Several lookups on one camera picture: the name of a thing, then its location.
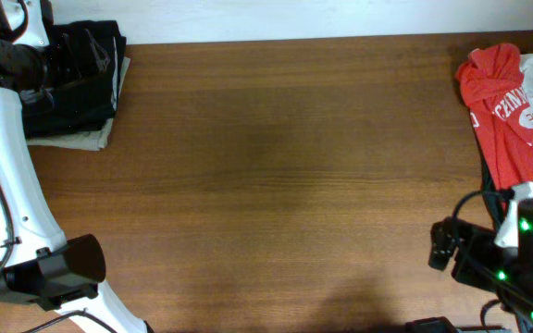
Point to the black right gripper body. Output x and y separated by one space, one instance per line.
479 259

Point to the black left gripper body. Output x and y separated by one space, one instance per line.
63 63

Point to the black shorts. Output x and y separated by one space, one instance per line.
83 105

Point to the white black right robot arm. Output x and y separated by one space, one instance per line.
515 281

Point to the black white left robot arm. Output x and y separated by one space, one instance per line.
39 265

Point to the folded khaki shorts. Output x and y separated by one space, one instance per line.
95 140

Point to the red printed t-shirt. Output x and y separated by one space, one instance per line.
491 86

